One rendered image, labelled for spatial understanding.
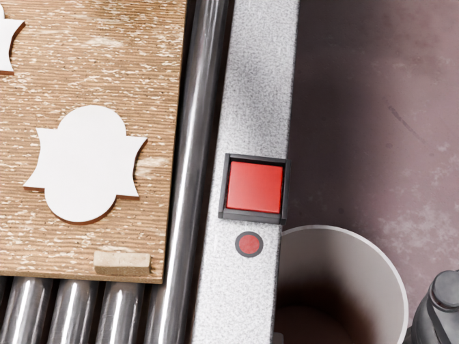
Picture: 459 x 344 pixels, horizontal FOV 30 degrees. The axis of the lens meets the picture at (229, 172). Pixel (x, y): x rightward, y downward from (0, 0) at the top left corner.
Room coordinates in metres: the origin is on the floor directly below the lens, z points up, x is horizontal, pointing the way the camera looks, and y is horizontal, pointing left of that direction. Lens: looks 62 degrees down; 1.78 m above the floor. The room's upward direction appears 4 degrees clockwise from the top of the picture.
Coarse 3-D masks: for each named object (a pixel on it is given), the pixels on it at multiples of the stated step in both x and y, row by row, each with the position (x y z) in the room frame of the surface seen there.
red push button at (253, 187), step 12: (240, 168) 0.46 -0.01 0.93; (252, 168) 0.46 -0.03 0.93; (264, 168) 0.46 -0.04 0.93; (276, 168) 0.46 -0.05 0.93; (240, 180) 0.45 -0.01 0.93; (252, 180) 0.45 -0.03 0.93; (264, 180) 0.45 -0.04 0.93; (276, 180) 0.45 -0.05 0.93; (228, 192) 0.43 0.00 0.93; (240, 192) 0.43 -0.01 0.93; (252, 192) 0.43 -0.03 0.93; (264, 192) 0.43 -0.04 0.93; (276, 192) 0.43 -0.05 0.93; (228, 204) 0.41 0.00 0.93; (240, 204) 0.42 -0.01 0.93; (252, 204) 0.42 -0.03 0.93; (264, 204) 0.42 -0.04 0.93; (276, 204) 0.42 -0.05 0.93
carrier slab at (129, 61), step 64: (0, 0) 0.67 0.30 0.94; (64, 0) 0.68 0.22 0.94; (128, 0) 0.68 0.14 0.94; (64, 64) 0.58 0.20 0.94; (128, 64) 0.59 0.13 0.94; (0, 128) 0.49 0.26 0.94; (128, 128) 0.50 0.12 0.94; (0, 192) 0.41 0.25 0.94; (0, 256) 0.33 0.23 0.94; (64, 256) 0.34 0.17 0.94
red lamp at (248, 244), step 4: (244, 236) 0.38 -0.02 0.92; (248, 236) 0.38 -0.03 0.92; (252, 236) 0.38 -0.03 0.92; (240, 240) 0.38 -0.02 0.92; (244, 240) 0.38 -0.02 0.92; (248, 240) 0.38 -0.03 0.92; (252, 240) 0.38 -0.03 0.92; (256, 240) 0.38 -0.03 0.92; (240, 244) 0.37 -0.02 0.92; (244, 244) 0.37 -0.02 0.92; (248, 244) 0.37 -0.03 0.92; (252, 244) 0.37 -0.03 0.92; (256, 244) 0.37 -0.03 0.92; (240, 248) 0.37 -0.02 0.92; (244, 248) 0.37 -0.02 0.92; (248, 248) 0.37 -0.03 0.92; (252, 248) 0.37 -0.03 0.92; (256, 248) 0.37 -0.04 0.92; (244, 252) 0.36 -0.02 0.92; (248, 252) 0.37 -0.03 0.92; (252, 252) 0.37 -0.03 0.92
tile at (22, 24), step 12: (0, 12) 0.64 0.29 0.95; (0, 24) 0.63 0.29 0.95; (12, 24) 0.63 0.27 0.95; (24, 24) 0.63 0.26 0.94; (0, 36) 0.61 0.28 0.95; (12, 36) 0.61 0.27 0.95; (0, 48) 0.59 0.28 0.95; (0, 60) 0.57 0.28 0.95; (0, 72) 0.56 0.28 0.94; (12, 72) 0.56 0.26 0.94
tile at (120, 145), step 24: (72, 120) 0.50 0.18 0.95; (96, 120) 0.50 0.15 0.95; (120, 120) 0.50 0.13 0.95; (48, 144) 0.47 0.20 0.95; (72, 144) 0.47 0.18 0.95; (96, 144) 0.47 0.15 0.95; (120, 144) 0.47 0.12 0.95; (144, 144) 0.48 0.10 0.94; (48, 168) 0.44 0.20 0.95; (72, 168) 0.44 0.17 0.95; (96, 168) 0.44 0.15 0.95; (120, 168) 0.44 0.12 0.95; (48, 192) 0.41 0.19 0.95; (72, 192) 0.41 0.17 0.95; (96, 192) 0.41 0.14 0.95; (120, 192) 0.41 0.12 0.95; (72, 216) 0.38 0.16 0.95; (96, 216) 0.38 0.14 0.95
